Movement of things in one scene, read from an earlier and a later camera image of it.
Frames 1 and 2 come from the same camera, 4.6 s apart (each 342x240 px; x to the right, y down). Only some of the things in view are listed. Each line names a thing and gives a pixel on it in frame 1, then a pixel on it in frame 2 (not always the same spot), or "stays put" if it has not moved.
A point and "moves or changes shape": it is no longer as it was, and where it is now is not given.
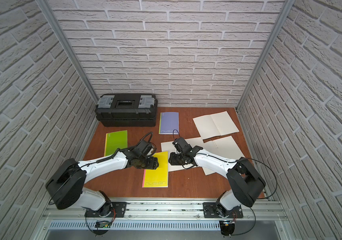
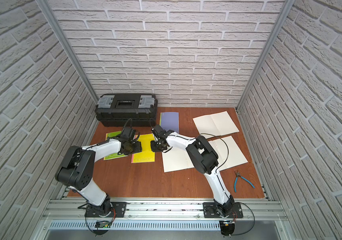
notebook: [225, 146] stays put
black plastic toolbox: [131, 110] stays put
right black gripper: [172, 161] → [153, 148]
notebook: [158, 177] moves or changes shape
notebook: [215, 125] stays put
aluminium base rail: [167, 214] stays put
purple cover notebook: [169, 123] stays put
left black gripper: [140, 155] → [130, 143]
